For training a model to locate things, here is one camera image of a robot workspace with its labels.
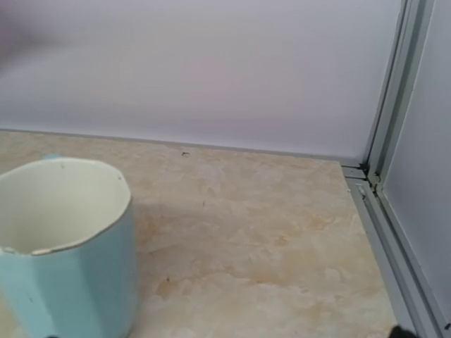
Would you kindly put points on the right rear aluminium corner post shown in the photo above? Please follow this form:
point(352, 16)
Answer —
point(402, 190)

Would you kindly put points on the light blue ceramic mug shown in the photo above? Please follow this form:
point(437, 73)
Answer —
point(68, 263)

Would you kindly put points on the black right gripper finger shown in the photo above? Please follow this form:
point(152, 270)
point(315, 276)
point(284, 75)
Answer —
point(400, 332)

